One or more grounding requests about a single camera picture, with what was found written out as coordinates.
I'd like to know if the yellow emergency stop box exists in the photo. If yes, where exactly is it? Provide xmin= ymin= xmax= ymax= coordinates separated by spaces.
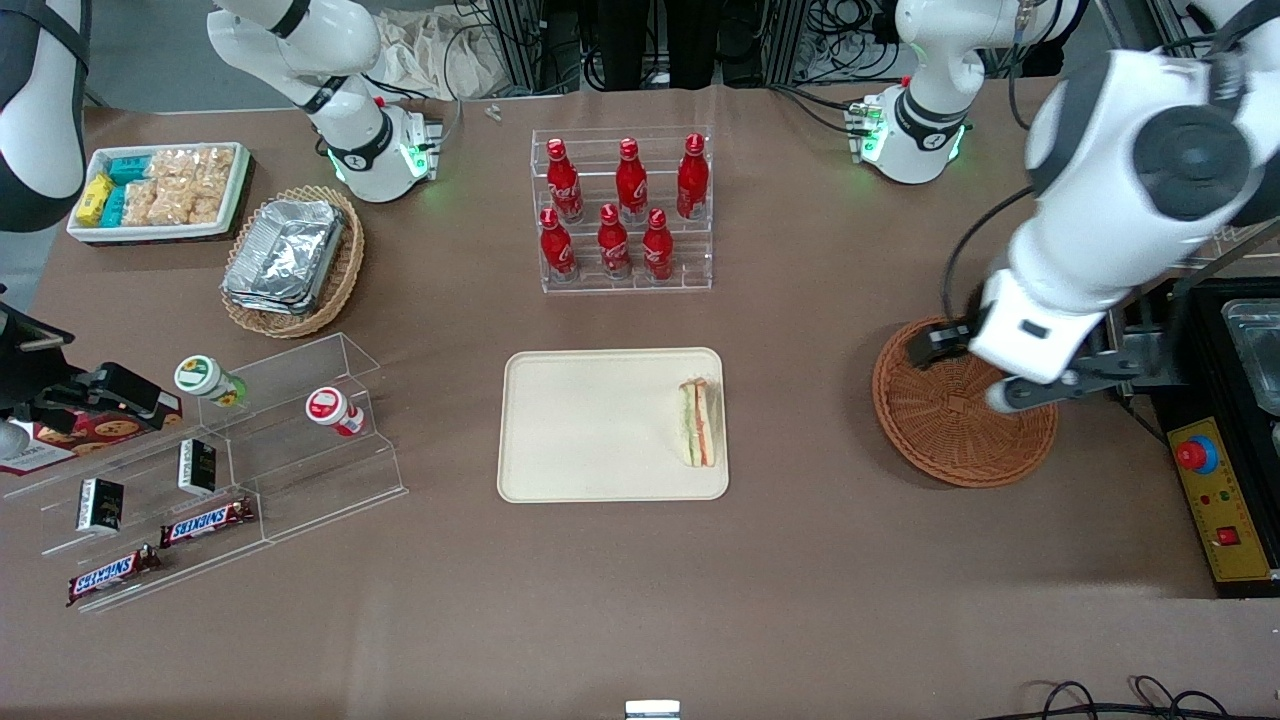
xmin=1145 ymin=278 xmax=1280 ymax=599

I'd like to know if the black floor cable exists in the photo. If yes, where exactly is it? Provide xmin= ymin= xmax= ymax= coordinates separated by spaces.
xmin=1003 ymin=678 xmax=1280 ymax=720

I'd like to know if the green lid small bottle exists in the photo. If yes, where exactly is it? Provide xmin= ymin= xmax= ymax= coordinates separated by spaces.
xmin=174 ymin=355 xmax=247 ymax=407

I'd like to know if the silver metal machine tray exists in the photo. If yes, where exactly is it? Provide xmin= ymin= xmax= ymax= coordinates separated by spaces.
xmin=1222 ymin=298 xmax=1280 ymax=413

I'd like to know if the white rectangular snack bin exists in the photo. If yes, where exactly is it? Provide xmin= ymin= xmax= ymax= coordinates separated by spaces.
xmin=67 ymin=142 xmax=252 ymax=245

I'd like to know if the black cable bundle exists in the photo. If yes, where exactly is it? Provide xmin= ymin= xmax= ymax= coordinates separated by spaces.
xmin=795 ymin=0 xmax=903 ymax=83

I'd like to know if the beige plastic tray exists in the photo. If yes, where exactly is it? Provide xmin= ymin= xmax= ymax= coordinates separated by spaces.
xmin=497 ymin=347 xmax=730 ymax=503

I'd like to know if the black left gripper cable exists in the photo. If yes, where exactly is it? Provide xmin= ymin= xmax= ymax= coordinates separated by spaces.
xmin=942 ymin=187 xmax=1033 ymax=321

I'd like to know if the yellow snack packet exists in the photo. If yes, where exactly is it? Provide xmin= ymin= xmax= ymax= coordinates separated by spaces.
xmin=76 ymin=175 xmax=114 ymax=227

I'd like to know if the white cloth bag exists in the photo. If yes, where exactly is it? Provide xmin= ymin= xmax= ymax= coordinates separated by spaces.
xmin=375 ymin=10 xmax=513 ymax=101

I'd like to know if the oval wicker basket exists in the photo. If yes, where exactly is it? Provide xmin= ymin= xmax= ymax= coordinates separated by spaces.
xmin=221 ymin=185 xmax=366 ymax=340

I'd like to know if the triangle sandwich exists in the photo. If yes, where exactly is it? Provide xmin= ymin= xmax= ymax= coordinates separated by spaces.
xmin=678 ymin=377 xmax=719 ymax=468

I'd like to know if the clear acrylic bottle rack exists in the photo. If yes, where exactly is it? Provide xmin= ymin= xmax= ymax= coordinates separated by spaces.
xmin=530 ymin=127 xmax=714 ymax=295

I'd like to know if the red cookie box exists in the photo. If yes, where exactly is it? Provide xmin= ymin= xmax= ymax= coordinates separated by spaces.
xmin=0 ymin=393 xmax=185 ymax=477

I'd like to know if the red cola bottle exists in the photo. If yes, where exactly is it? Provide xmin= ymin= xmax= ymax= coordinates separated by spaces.
xmin=539 ymin=208 xmax=577 ymax=283
xmin=676 ymin=133 xmax=710 ymax=221
xmin=614 ymin=138 xmax=649 ymax=223
xmin=641 ymin=208 xmax=675 ymax=282
xmin=597 ymin=204 xmax=633 ymax=280
xmin=545 ymin=138 xmax=585 ymax=223

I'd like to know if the small black box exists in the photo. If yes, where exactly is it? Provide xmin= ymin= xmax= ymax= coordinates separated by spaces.
xmin=77 ymin=478 xmax=125 ymax=534
xmin=178 ymin=438 xmax=218 ymax=497

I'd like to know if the red lid small bottle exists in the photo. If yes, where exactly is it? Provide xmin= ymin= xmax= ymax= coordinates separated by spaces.
xmin=305 ymin=387 xmax=367 ymax=438

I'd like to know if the silver foil tray stack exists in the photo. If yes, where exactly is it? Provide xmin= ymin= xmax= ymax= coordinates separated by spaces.
xmin=224 ymin=198 xmax=348 ymax=317

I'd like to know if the Snickers chocolate bar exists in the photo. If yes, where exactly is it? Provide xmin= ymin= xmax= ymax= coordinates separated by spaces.
xmin=160 ymin=497 xmax=257 ymax=549
xmin=66 ymin=545 xmax=161 ymax=607

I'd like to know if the clear acrylic stepped shelf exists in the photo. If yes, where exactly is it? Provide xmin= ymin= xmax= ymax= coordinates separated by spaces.
xmin=0 ymin=333 xmax=409 ymax=613

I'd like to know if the round brown wicker basket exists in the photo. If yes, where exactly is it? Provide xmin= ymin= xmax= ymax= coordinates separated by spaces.
xmin=872 ymin=315 xmax=1059 ymax=489

